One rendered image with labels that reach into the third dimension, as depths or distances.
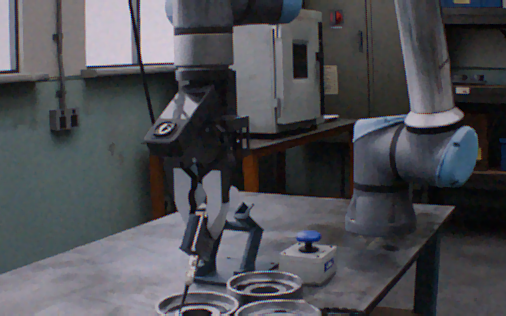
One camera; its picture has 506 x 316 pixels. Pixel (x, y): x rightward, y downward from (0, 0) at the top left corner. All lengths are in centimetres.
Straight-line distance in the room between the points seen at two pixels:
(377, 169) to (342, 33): 352
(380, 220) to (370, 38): 347
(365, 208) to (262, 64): 188
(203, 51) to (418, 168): 57
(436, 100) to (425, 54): 9
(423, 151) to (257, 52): 199
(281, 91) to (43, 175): 116
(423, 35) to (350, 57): 358
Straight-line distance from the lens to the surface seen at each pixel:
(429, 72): 117
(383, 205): 129
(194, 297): 88
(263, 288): 93
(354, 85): 473
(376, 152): 127
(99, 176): 305
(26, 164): 271
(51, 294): 102
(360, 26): 472
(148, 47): 348
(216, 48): 79
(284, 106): 308
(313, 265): 101
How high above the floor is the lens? 113
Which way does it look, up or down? 8 degrees down
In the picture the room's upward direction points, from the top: 2 degrees counter-clockwise
